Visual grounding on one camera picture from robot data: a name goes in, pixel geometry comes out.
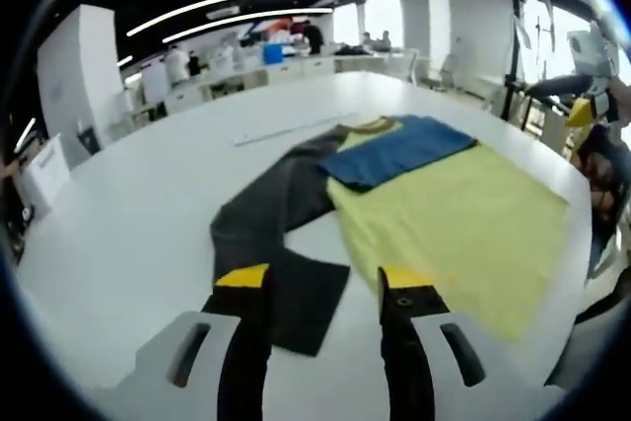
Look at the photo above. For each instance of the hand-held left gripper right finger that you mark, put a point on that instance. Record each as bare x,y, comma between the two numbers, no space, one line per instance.
419,357

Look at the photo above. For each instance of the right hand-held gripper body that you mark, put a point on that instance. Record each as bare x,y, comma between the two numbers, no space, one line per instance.
596,61

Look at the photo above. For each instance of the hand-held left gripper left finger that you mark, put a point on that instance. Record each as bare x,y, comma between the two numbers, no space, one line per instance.
236,342

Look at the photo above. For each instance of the yellow garment with coloured sleeves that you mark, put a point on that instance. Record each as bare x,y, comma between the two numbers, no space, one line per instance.
443,204

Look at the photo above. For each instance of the thin white template strip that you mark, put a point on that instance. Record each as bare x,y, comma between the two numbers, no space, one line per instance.
276,134

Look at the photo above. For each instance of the person's dark printed shirt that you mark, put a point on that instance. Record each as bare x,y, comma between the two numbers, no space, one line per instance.
606,169

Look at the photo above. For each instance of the white square column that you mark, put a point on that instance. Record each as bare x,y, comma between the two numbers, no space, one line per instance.
426,17
79,76

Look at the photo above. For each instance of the white cabinet counter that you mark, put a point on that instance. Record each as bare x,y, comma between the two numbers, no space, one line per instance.
315,66

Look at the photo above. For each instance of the black board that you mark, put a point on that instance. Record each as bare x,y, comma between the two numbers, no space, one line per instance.
89,141

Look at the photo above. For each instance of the white storage bin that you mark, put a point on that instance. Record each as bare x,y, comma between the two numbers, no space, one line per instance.
47,169

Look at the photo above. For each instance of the blue box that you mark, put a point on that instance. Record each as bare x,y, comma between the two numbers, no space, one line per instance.
272,53

